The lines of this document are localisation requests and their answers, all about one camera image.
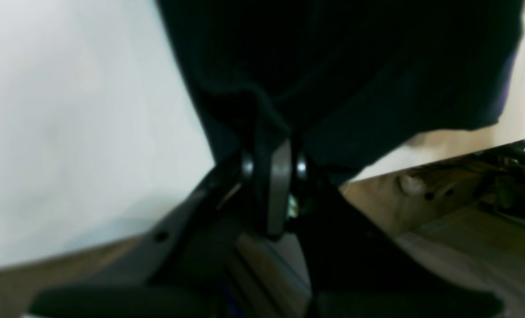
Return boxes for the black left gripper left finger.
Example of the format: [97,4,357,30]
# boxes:
[28,140,293,318]

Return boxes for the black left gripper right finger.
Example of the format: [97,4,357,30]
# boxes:
[289,152,504,318]

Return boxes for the black T-shirt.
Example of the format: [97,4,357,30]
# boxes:
[157,0,525,185]

